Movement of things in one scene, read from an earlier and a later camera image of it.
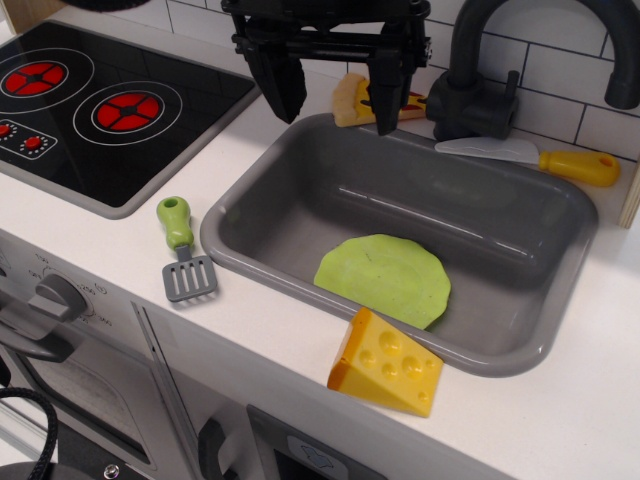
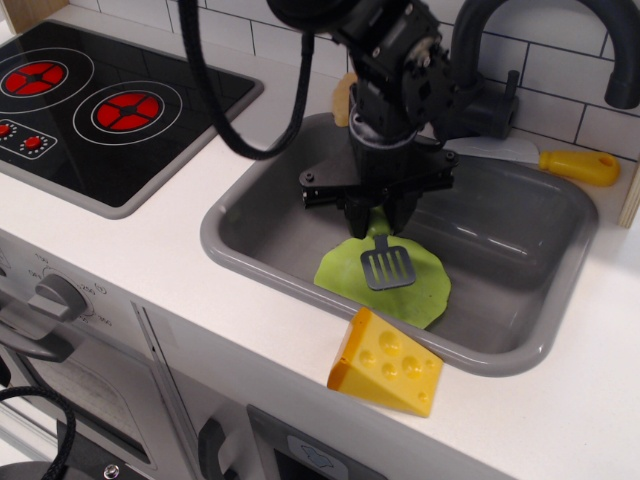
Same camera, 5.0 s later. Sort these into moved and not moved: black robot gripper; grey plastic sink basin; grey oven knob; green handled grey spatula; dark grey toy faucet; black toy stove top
Moved: black robot gripper; green handled grey spatula
Not moved: dark grey toy faucet; grey oven knob; black toy stove top; grey plastic sink basin
